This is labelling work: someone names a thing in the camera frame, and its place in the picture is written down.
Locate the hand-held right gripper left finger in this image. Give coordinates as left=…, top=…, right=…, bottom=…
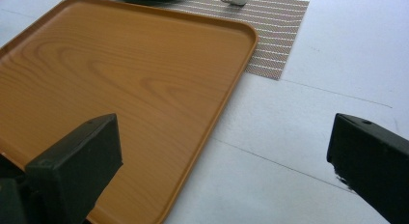
left=24, top=113, right=123, bottom=224

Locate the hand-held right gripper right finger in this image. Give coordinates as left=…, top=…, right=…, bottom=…
left=326, top=113, right=409, bottom=224

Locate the wood-grain brown tray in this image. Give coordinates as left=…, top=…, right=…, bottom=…
left=0, top=0, right=259, bottom=224

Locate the striped woven placemat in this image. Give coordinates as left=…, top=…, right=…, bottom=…
left=66, top=0, right=314, bottom=81

